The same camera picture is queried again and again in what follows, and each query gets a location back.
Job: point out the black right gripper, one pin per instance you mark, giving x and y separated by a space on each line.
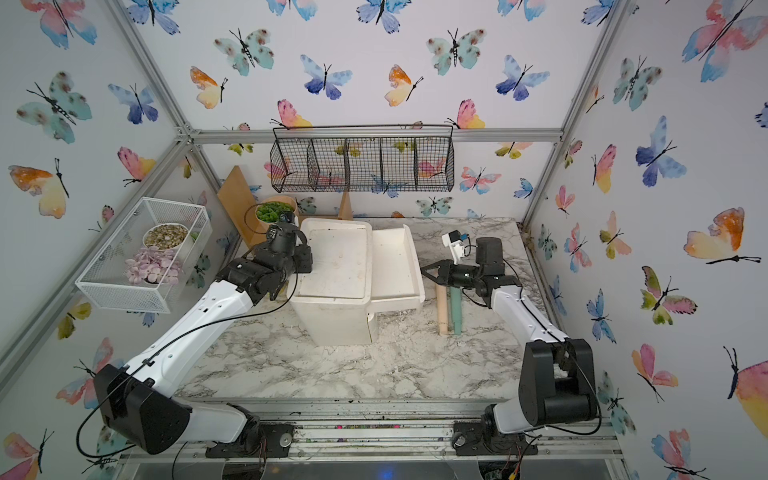
445 275

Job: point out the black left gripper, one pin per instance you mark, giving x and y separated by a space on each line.
305 254

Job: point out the peach toy microphone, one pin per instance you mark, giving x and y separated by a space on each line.
441 298

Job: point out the white top drawer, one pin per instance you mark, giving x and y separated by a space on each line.
397 283

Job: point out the white plastic drawer cabinet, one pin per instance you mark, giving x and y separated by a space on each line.
333 300

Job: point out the green toy microphone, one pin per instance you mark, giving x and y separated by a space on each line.
455 296

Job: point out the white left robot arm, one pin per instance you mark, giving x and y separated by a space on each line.
136 400

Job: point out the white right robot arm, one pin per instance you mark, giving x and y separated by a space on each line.
557 383

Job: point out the peach pot green plant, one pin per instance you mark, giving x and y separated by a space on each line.
276 209

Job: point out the wooden shelf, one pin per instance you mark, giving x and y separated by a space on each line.
241 206

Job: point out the bowl of pebbles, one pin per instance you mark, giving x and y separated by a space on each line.
166 236

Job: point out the pink flower succulent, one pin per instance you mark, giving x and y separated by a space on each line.
152 266

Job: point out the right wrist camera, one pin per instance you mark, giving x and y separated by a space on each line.
458 244

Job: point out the black wire wall basket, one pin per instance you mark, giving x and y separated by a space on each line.
379 159

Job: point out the white mesh wall basket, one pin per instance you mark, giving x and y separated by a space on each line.
103 281

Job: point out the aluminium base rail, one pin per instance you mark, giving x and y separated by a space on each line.
455 433

